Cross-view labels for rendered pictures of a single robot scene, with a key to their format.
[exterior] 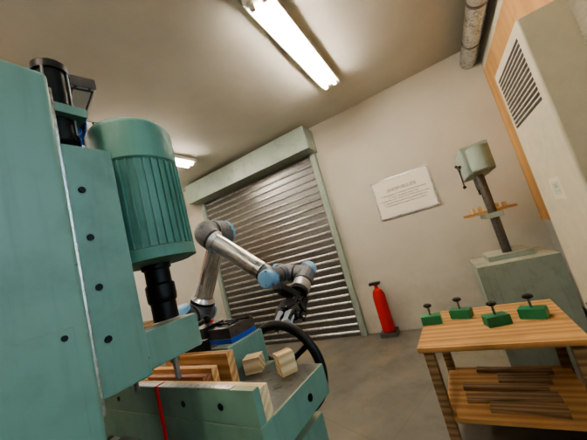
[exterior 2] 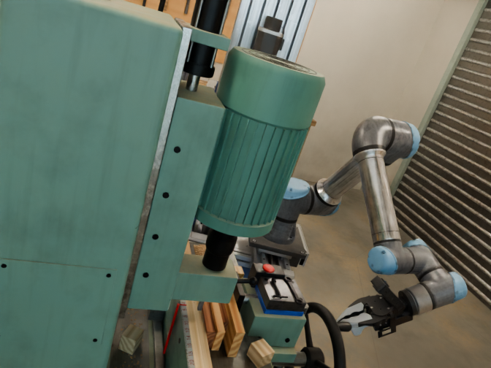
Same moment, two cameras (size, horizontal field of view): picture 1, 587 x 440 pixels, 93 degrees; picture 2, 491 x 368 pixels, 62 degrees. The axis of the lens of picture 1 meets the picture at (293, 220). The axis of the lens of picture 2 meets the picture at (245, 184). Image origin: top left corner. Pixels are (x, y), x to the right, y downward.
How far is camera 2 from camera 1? 0.46 m
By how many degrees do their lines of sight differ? 48
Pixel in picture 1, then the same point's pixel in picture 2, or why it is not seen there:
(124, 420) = not seen: hidden behind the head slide
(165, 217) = (246, 196)
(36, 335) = (93, 266)
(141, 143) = (266, 106)
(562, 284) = not seen: outside the picture
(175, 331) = (209, 283)
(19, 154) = (126, 128)
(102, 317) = (148, 258)
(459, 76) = not seen: outside the picture
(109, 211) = (193, 174)
